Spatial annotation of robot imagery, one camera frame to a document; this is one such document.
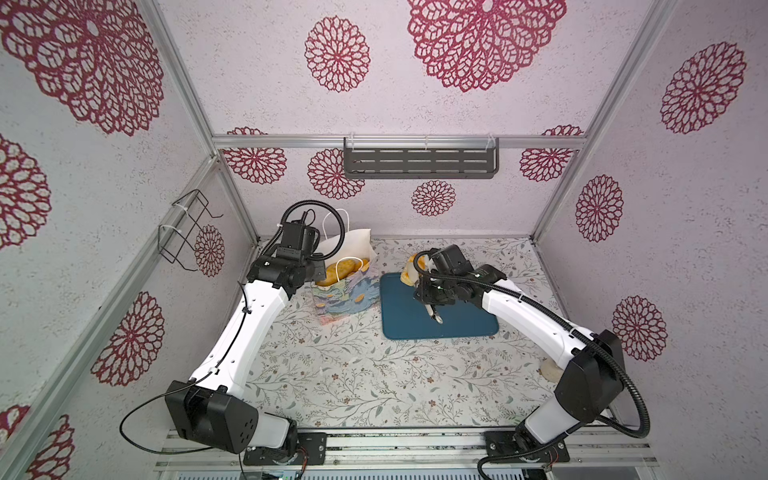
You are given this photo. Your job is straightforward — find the striped bread roll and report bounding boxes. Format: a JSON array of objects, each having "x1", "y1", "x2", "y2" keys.
[{"x1": 400, "y1": 255, "x2": 420, "y2": 287}]

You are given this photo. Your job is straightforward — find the floral paper gift bag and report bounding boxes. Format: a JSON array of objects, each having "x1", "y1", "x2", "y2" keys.
[{"x1": 311, "y1": 223, "x2": 381, "y2": 325}]

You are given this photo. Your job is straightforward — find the croissant bread top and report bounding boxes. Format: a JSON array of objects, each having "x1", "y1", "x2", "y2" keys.
[{"x1": 315, "y1": 257, "x2": 370, "y2": 287}]

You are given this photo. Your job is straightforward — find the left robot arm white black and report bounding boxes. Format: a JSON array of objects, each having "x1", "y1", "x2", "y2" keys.
[{"x1": 164, "y1": 255, "x2": 326, "y2": 461}]

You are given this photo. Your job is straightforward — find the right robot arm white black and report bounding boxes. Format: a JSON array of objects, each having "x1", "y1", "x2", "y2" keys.
[{"x1": 401, "y1": 259, "x2": 629, "y2": 449}]

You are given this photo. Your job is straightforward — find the teal serving tray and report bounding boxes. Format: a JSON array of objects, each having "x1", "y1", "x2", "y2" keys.
[{"x1": 379, "y1": 273, "x2": 499, "y2": 340}]

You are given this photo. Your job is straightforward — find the tape roll on table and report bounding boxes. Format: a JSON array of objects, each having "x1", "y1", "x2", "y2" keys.
[{"x1": 538, "y1": 358, "x2": 564, "y2": 384}]

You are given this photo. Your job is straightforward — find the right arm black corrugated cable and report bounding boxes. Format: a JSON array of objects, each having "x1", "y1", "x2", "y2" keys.
[{"x1": 412, "y1": 250, "x2": 652, "y2": 480}]

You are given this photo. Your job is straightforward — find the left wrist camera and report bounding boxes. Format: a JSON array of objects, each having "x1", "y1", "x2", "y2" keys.
[{"x1": 279, "y1": 220, "x2": 321, "y2": 255}]

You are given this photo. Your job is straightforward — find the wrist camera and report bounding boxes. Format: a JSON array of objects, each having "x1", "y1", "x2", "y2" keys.
[
  {"x1": 428, "y1": 245, "x2": 473, "y2": 276},
  {"x1": 279, "y1": 220, "x2": 321, "y2": 255}
]

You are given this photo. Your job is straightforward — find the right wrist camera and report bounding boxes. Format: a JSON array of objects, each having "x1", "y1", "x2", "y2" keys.
[{"x1": 428, "y1": 245, "x2": 473, "y2": 276}]

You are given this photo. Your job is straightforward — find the black wire wall rack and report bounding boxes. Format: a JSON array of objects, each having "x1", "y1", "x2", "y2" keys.
[{"x1": 156, "y1": 189, "x2": 223, "y2": 272}]

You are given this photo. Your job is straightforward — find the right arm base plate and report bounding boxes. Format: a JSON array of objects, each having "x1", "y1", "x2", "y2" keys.
[{"x1": 483, "y1": 430, "x2": 571, "y2": 465}]

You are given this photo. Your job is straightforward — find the grey wall shelf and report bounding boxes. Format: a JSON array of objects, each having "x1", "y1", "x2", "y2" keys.
[{"x1": 342, "y1": 137, "x2": 499, "y2": 180}]

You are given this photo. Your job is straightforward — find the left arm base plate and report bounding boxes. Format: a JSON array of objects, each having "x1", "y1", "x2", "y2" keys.
[{"x1": 243, "y1": 432, "x2": 328, "y2": 467}]

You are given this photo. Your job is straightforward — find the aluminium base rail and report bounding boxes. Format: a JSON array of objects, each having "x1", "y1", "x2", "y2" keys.
[{"x1": 149, "y1": 426, "x2": 664, "y2": 479}]

